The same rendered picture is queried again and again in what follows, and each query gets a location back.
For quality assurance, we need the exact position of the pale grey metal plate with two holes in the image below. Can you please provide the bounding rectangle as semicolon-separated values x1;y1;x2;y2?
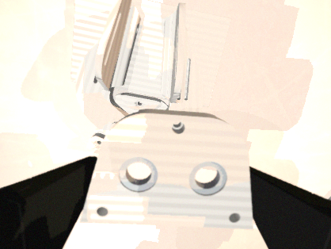
80;109;253;230

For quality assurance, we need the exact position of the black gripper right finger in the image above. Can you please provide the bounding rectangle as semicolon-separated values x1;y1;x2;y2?
249;166;331;249

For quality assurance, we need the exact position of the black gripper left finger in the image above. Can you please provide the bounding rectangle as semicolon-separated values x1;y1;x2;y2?
0;156;97;249

